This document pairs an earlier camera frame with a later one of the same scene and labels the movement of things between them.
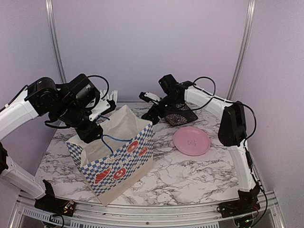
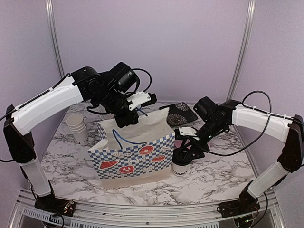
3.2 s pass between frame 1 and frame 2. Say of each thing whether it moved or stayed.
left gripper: moved
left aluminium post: stayed
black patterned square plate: stayed
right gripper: moved
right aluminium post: stayed
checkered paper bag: moved
